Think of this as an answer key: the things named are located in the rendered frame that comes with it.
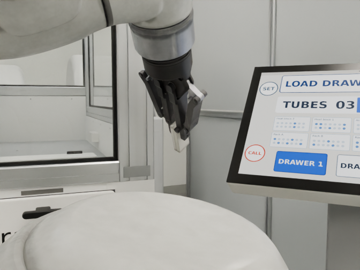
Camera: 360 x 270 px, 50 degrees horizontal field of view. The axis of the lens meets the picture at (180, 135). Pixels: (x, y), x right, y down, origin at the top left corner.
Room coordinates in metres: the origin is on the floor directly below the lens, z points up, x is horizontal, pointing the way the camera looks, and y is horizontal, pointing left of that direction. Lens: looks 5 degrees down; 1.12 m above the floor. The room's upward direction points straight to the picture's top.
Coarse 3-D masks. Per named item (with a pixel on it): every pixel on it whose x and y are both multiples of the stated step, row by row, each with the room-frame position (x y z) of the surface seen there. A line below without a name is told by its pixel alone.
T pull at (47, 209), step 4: (36, 208) 0.73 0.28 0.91; (40, 208) 0.72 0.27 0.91; (44, 208) 0.72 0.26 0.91; (48, 208) 0.72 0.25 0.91; (56, 208) 0.72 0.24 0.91; (60, 208) 0.72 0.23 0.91; (24, 212) 0.70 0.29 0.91; (28, 212) 0.70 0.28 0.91; (32, 212) 0.70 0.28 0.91; (36, 212) 0.70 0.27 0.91; (40, 212) 0.70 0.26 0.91; (44, 212) 0.71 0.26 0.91; (48, 212) 0.71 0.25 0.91; (24, 216) 0.69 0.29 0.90; (28, 216) 0.70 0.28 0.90; (32, 216) 0.70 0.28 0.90; (36, 216) 0.70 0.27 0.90; (40, 216) 0.70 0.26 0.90
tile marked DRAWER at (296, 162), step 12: (276, 156) 0.73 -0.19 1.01; (288, 156) 0.73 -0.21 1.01; (300, 156) 0.72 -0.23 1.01; (312, 156) 0.71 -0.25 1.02; (324, 156) 0.70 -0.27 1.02; (276, 168) 0.72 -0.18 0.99; (288, 168) 0.71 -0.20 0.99; (300, 168) 0.70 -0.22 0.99; (312, 168) 0.69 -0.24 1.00; (324, 168) 0.69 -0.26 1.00
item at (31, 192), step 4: (60, 188) 0.77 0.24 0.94; (24, 192) 0.74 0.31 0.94; (28, 192) 0.75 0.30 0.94; (32, 192) 0.75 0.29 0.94; (36, 192) 0.75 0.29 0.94; (40, 192) 0.75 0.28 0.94; (44, 192) 0.76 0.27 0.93; (48, 192) 0.76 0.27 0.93; (52, 192) 0.76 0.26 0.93; (56, 192) 0.77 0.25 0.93
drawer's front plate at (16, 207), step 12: (96, 192) 0.78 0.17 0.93; (108, 192) 0.79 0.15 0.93; (0, 204) 0.71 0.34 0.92; (12, 204) 0.72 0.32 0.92; (24, 204) 0.73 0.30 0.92; (36, 204) 0.74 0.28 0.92; (48, 204) 0.74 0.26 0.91; (60, 204) 0.75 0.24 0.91; (0, 216) 0.71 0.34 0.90; (12, 216) 0.72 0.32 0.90; (0, 228) 0.71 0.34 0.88; (12, 228) 0.72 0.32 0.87; (0, 240) 0.71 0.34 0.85
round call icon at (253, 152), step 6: (246, 144) 0.78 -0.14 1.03; (252, 144) 0.77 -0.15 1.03; (258, 144) 0.77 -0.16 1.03; (264, 144) 0.76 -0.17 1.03; (246, 150) 0.77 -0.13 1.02; (252, 150) 0.76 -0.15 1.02; (258, 150) 0.76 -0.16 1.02; (264, 150) 0.75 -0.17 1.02; (246, 156) 0.76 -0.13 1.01; (252, 156) 0.75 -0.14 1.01; (258, 156) 0.75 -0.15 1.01; (264, 156) 0.74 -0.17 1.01; (258, 162) 0.74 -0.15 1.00
